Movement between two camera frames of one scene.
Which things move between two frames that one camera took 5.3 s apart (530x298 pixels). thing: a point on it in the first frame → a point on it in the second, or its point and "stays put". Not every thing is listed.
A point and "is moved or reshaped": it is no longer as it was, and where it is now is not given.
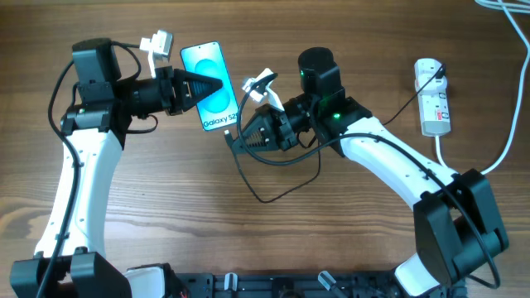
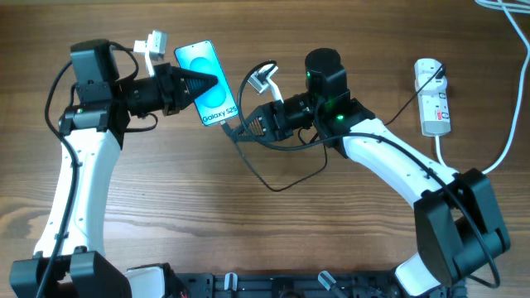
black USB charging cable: (255, 193) → (225, 127)
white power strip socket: (431, 84) stays put
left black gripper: (167, 76) stays put
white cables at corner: (507, 6) stays put
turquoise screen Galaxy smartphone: (219, 110) is moved or reshaped
